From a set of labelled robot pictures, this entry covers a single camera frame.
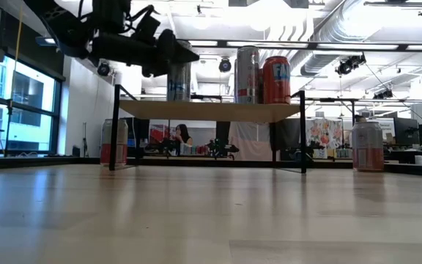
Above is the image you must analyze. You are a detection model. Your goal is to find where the short silver and pink can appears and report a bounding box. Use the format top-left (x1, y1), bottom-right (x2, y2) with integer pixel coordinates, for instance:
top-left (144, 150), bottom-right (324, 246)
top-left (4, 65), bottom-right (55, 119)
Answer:
top-left (351, 120), bottom-right (385, 173)

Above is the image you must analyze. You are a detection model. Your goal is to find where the floral print poster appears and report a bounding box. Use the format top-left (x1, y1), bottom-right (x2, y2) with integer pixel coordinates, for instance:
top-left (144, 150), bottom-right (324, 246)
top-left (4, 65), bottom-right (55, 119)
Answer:
top-left (305, 117), bottom-right (344, 150)

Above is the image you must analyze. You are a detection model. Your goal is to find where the thin black floor stand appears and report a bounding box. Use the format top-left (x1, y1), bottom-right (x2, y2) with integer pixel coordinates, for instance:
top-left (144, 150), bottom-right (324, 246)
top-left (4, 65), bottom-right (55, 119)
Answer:
top-left (81, 122), bottom-right (89, 158)

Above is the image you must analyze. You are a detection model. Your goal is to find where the tall white can blue print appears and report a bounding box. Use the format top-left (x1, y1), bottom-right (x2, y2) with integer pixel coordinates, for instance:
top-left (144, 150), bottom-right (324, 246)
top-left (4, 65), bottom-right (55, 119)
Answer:
top-left (166, 61), bottom-right (193, 103)

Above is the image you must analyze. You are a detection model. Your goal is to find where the person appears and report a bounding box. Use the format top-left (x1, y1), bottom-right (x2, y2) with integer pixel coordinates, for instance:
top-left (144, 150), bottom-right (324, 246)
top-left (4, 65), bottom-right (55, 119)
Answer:
top-left (174, 123), bottom-right (194, 147)

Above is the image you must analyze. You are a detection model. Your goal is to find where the short silver and red can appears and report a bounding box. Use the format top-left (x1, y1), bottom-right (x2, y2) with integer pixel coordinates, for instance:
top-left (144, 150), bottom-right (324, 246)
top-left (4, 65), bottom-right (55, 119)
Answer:
top-left (100, 118), bottom-right (129, 166)

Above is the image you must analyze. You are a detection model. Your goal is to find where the black ceiling track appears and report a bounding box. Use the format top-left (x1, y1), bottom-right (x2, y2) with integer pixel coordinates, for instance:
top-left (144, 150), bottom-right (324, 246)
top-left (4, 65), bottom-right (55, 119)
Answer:
top-left (363, 0), bottom-right (422, 17)

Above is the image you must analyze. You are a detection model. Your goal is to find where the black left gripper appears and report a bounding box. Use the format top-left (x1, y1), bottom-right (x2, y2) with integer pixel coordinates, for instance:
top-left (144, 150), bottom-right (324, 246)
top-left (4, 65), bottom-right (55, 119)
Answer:
top-left (90, 29), bottom-right (200, 78)

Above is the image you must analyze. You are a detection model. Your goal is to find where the silver ventilation duct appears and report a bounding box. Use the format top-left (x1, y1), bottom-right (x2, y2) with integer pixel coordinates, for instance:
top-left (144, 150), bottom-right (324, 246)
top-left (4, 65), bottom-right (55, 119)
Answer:
top-left (300, 0), bottom-right (384, 77)

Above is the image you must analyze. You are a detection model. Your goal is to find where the red and white poster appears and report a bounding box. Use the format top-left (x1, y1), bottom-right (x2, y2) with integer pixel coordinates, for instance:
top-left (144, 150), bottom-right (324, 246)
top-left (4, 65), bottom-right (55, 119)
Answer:
top-left (149, 123), bottom-right (177, 155)

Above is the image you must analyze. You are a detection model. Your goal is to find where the black track spotlight cluster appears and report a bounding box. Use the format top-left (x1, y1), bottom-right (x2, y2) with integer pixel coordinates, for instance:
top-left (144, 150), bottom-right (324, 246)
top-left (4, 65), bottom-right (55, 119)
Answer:
top-left (334, 54), bottom-right (368, 77)
top-left (372, 88), bottom-right (394, 100)

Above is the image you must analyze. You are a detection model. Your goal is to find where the large glass window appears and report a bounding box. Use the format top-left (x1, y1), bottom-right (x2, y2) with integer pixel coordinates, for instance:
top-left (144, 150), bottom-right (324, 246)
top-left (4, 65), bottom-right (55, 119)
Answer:
top-left (0, 54), bottom-right (64, 157)

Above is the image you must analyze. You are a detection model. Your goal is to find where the black partition panel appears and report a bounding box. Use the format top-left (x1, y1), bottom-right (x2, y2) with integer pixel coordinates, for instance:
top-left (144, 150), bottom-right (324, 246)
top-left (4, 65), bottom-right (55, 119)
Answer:
top-left (273, 117), bottom-right (302, 161)

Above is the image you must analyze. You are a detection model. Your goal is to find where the tall white can red print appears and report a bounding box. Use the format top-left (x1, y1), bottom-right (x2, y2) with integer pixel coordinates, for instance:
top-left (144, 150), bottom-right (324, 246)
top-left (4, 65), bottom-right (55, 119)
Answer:
top-left (236, 45), bottom-right (261, 105)

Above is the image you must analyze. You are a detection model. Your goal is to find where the long black ceiling light bar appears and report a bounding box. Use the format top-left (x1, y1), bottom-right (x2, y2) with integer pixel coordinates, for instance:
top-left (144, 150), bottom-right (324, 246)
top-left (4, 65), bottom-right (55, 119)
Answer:
top-left (36, 35), bottom-right (422, 53)

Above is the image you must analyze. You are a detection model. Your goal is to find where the wooden shelf black metal frame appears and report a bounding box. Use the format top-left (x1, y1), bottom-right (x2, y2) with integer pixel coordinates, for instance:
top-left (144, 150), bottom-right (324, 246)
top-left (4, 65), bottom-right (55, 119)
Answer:
top-left (108, 84), bottom-right (309, 175)

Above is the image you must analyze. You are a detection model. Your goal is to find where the black aluminium table frame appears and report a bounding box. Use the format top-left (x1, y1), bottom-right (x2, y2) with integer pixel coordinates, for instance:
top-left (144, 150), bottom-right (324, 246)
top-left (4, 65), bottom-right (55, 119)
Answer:
top-left (0, 155), bottom-right (422, 179)

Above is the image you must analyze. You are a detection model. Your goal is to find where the beige cloth partition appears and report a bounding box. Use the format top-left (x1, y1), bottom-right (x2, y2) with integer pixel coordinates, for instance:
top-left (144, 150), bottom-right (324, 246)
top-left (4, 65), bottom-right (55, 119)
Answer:
top-left (229, 122), bottom-right (281, 161)

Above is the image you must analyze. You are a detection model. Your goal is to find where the yellow hanging cable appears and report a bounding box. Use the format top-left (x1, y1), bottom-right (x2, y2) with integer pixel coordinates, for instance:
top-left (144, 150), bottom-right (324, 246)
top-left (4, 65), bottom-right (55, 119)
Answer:
top-left (4, 3), bottom-right (24, 147)

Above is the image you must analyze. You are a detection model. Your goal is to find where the black post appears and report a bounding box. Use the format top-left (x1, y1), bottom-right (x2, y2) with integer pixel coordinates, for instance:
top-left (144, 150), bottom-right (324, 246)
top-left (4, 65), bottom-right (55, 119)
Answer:
top-left (215, 121), bottom-right (232, 147)

